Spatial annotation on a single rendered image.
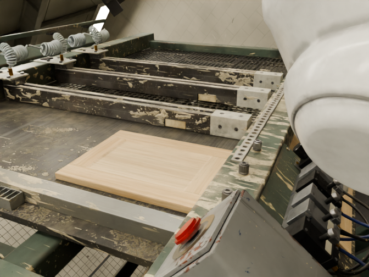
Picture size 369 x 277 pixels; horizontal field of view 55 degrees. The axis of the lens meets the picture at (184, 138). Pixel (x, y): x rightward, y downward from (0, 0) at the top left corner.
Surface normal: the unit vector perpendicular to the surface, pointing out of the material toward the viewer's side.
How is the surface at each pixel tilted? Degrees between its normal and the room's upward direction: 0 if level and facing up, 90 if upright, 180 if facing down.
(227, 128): 90
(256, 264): 90
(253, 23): 90
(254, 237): 90
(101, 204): 51
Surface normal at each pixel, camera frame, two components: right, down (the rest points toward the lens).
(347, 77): -0.77, 0.01
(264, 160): 0.00, -0.91
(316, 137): -0.51, 0.80
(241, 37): -0.50, 0.48
